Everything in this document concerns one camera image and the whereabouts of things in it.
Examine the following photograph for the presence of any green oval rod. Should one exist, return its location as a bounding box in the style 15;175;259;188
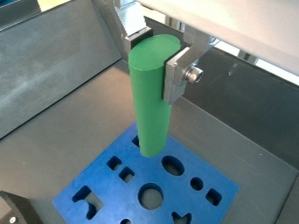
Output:
128;34;182;158

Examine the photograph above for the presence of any black curved holder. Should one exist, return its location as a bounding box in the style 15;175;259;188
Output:
0;191;43;224

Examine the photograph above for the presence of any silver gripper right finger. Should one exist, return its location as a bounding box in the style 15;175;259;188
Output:
163;25;219;105

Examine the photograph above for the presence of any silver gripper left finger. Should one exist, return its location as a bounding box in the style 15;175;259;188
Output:
112;0;154;59

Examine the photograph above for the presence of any blue shape sorter block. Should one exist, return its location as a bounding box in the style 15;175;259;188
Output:
52;125;239;224

